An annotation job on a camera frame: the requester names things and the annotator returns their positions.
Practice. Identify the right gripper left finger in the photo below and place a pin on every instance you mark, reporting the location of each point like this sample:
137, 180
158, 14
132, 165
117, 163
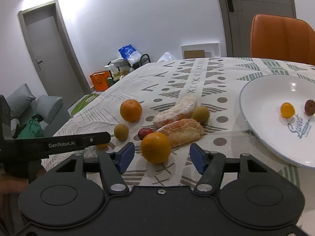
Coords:
113, 165

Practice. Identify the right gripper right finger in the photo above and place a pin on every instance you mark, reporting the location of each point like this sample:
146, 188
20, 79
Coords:
210, 165

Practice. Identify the green-brown kiwi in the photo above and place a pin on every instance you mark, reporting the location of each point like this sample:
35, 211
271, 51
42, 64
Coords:
201, 114
121, 132

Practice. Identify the dark red plum back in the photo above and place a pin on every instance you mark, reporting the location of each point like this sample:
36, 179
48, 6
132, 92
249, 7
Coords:
143, 132

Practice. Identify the dark red plum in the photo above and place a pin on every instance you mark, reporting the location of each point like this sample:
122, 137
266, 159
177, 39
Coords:
309, 107
143, 132

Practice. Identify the peeled pomelo segment orange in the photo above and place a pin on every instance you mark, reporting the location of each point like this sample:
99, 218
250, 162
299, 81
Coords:
182, 132

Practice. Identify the large orange front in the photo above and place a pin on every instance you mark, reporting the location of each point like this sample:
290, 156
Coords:
156, 148

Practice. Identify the large orange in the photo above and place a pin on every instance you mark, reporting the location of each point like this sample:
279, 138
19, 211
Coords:
131, 110
156, 148

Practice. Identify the small tangerine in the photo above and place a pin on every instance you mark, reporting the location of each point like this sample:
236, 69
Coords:
287, 110
102, 146

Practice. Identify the dark red plum front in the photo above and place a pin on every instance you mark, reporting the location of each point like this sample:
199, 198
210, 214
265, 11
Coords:
309, 107

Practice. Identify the left hand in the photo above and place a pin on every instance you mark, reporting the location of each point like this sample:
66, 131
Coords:
9, 184

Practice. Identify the green cloth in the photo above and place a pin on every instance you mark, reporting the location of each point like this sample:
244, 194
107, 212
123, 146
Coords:
32, 128

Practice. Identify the grey sofa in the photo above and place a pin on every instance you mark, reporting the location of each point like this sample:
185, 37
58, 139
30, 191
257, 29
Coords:
24, 105

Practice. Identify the green leaf floor mat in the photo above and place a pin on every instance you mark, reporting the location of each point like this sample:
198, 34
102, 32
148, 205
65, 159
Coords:
83, 103

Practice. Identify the patterned tablecloth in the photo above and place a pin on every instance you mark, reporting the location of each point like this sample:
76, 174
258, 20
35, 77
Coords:
170, 91

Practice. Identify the white ceramic plate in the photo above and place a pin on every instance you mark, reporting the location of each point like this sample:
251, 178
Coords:
291, 139

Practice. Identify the orange gift bag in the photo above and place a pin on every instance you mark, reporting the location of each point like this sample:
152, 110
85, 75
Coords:
99, 80

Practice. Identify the black metal rack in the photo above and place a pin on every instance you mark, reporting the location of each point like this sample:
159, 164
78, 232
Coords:
119, 67

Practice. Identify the blue white plastic bag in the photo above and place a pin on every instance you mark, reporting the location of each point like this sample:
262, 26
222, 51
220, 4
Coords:
129, 53

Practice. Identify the white foam packaging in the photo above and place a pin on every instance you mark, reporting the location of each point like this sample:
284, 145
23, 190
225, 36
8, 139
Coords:
201, 50

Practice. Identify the clear plastic bag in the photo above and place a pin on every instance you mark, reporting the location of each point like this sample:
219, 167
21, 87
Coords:
166, 57

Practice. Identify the orange leather chair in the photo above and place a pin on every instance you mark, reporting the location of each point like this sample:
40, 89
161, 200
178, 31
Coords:
282, 38

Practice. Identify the black door handle lock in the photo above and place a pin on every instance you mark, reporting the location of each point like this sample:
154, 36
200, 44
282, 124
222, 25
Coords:
230, 5

